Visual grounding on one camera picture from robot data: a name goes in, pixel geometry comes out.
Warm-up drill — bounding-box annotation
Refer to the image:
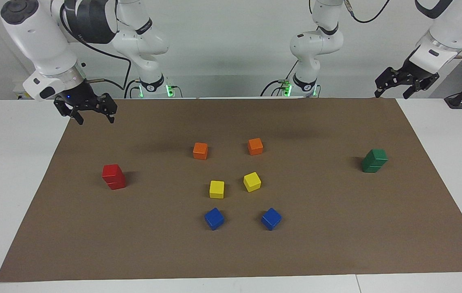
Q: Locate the yellow wooden block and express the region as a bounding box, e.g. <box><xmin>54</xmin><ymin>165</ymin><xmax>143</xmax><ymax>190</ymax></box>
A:
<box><xmin>243</xmin><ymin>172</ymin><xmax>262</xmax><ymax>192</ymax></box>
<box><xmin>209</xmin><ymin>180</ymin><xmax>225</xmax><ymax>199</ymax></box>

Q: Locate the red wooden block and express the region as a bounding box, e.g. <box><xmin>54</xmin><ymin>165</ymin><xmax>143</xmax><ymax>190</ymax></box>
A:
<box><xmin>102</xmin><ymin>164</ymin><xmax>125</xmax><ymax>182</ymax></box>
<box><xmin>106</xmin><ymin>176</ymin><xmax>127</xmax><ymax>190</ymax></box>

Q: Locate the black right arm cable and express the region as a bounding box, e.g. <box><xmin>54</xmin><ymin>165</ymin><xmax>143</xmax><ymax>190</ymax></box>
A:
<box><xmin>59</xmin><ymin>0</ymin><xmax>133</xmax><ymax>100</ymax></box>

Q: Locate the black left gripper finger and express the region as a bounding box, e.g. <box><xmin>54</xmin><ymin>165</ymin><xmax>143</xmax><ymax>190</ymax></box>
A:
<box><xmin>403</xmin><ymin>79</ymin><xmax>429</xmax><ymax>99</ymax></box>
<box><xmin>374</xmin><ymin>66</ymin><xmax>398</xmax><ymax>98</ymax></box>

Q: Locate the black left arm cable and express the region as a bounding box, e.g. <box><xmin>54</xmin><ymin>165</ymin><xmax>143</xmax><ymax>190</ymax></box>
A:
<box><xmin>344</xmin><ymin>0</ymin><xmax>462</xmax><ymax>59</ymax></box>

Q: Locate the green wooden block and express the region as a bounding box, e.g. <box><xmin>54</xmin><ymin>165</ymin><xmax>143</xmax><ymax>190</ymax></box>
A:
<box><xmin>361</xmin><ymin>161</ymin><xmax>384</xmax><ymax>173</ymax></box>
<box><xmin>364</xmin><ymin>149</ymin><xmax>389</xmax><ymax>166</ymax></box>

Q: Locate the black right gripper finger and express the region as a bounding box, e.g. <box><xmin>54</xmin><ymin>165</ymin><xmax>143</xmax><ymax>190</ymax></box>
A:
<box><xmin>54</xmin><ymin>100</ymin><xmax>85</xmax><ymax>125</ymax></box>
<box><xmin>100</xmin><ymin>93</ymin><xmax>117</xmax><ymax>124</ymax></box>

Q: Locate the black base cable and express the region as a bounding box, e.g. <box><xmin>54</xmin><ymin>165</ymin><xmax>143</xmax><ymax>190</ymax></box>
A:
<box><xmin>260</xmin><ymin>63</ymin><xmax>298</xmax><ymax>97</ymax></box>
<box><xmin>124</xmin><ymin>79</ymin><xmax>140</xmax><ymax>99</ymax></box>

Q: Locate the blue wooden block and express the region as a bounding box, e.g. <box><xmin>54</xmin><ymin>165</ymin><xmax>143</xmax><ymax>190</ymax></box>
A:
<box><xmin>204</xmin><ymin>208</ymin><xmax>225</xmax><ymax>231</ymax></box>
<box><xmin>261</xmin><ymin>207</ymin><xmax>282</xmax><ymax>231</ymax></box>

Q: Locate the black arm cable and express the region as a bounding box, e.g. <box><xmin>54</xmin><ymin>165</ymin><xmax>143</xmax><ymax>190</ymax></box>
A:
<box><xmin>344</xmin><ymin>0</ymin><xmax>462</xmax><ymax>59</ymax></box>
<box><xmin>59</xmin><ymin>0</ymin><xmax>133</xmax><ymax>100</ymax></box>

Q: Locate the white power socket box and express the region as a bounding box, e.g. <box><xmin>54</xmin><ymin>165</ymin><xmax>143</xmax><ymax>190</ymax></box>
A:
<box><xmin>13</xmin><ymin>79</ymin><xmax>32</xmax><ymax>99</ymax></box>

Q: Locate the brown table mat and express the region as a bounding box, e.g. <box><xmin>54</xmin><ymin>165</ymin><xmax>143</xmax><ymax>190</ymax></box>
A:
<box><xmin>0</xmin><ymin>97</ymin><xmax>462</xmax><ymax>282</ymax></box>

